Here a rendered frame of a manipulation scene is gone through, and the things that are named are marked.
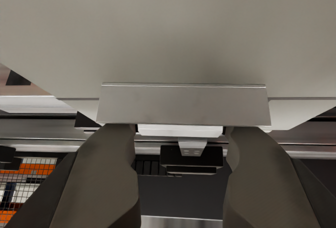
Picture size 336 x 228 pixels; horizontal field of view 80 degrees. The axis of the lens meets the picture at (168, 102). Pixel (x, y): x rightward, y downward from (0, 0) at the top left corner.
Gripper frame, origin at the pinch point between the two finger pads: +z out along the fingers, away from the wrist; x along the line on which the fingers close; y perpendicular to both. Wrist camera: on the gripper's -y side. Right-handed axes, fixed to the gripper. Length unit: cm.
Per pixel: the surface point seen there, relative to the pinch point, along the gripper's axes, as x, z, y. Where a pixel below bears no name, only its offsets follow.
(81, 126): -10.1, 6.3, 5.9
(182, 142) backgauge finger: 0.6, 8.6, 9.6
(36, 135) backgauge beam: -33.2, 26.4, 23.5
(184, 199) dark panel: 3, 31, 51
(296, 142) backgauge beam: 25.1, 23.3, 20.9
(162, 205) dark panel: -4, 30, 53
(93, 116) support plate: -7.1, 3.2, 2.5
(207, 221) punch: 2.8, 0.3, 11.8
